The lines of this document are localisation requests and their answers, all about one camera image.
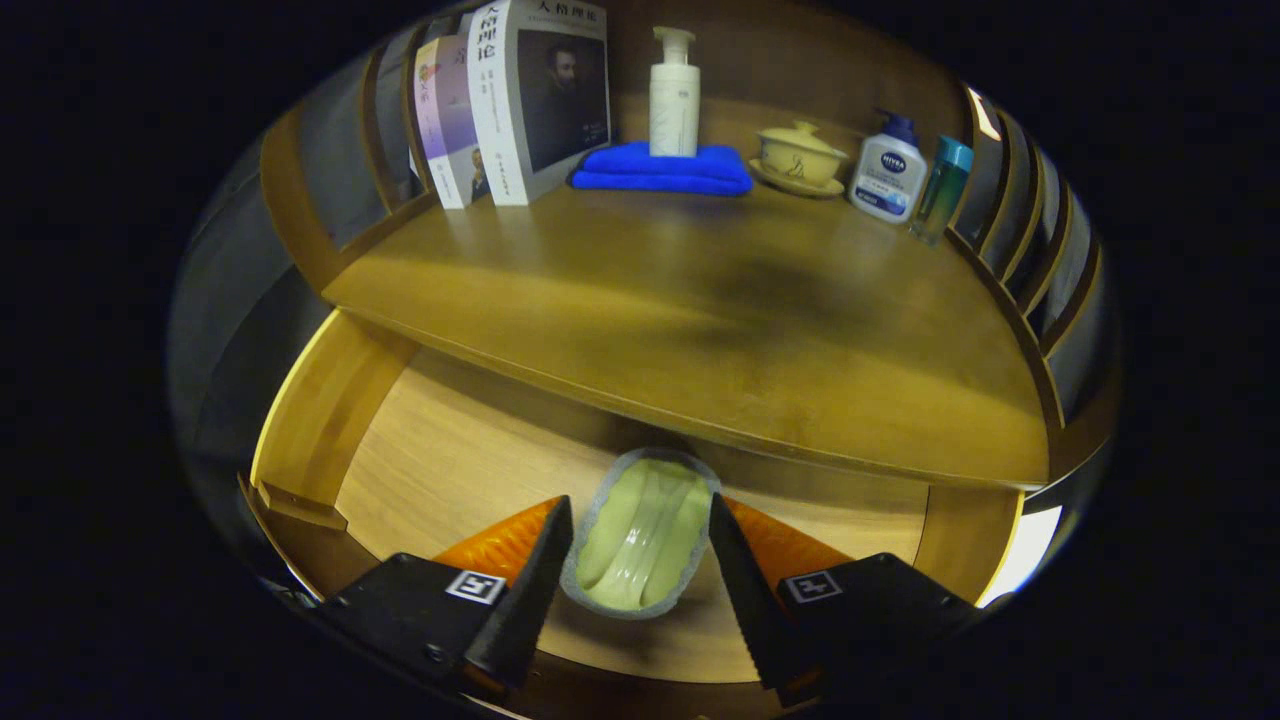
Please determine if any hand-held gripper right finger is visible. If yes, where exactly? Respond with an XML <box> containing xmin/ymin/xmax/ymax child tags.
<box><xmin>707</xmin><ymin>492</ymin><xmax>986</xmax><ymax>706</ymax></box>

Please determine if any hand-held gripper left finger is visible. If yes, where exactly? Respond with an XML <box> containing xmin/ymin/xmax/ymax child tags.
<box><xmin>318</xmin><ymin>495</ymin><xmax>576</xmax><ymax>701</ymax></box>

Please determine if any brown wooden drawer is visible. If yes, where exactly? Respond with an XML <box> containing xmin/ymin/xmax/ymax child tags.
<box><xmin>238</xmin><ymin>308</ymin><xmax>1026</xmax><ymax>720</ymax></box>

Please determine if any wooden countertop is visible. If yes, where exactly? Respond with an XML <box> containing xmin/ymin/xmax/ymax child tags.
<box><xmin>322</xmin><ymin>180</ymin><xmax>1051</xmax><ymax>491</ymax></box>

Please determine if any brown wooden cabinet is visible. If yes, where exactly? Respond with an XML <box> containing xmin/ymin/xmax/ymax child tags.
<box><xmin>175</xmin><ymin>0</ymin><xmax>1121</xmax><ymax>521</ymax></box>

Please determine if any white board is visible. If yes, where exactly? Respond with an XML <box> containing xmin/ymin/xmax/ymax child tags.
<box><xmin>975</xmin><ymin>505</ymin><xmax>1063</xmax><ymax>609</ymax></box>

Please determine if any blue folded cloth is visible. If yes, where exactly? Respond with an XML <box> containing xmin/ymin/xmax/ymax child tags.
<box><xmin>570</xmin><ymin>141</ymin><xmax>754</xmax><ymax>197</ymax></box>

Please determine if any yellow lidded teacup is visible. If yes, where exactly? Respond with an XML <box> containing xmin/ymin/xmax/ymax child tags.
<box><xmin>748</xmin><ymin>121</ymin><xmax>851</xmax><ymax>199</ymax></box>

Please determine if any teal bottle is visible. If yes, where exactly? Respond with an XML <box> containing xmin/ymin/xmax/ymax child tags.
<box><xmin>909</xmin><ymin>135</ymin><xmax>975</xmax><ymax>247</ymax></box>

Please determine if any white bottle with blue pump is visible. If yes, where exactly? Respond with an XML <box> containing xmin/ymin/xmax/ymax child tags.
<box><xmin>848</xmin><ymin>108</ymin><xmax>929</xmax><ymax>225</ymax></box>

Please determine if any purple book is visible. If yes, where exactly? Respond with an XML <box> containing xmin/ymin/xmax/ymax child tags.
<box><xmin>413</xmin><ymin>35</ymin><xmax>491</xmax><ymax>211</ymax></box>

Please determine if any white book with portrait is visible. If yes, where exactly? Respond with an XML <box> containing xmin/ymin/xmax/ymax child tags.
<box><xmin>466</xmin><ymin>0</ymin><xmax>612</xmax><ymax>208</ymax></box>

